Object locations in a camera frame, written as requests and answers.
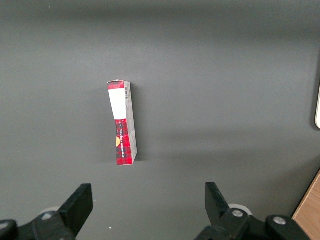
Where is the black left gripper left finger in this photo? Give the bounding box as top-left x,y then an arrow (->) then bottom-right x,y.
0,183 -> 94,240

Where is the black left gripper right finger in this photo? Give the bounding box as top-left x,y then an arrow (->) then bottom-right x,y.
194,182 -> 312,240

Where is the red plaid carton box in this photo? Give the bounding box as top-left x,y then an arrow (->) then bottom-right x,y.
106,79 -> 138,167

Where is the wooden box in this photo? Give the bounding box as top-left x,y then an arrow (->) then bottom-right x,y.
291,168 -> 320,240

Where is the white rectangular tray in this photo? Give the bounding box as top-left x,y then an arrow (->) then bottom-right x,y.
314,82 -> 320,130

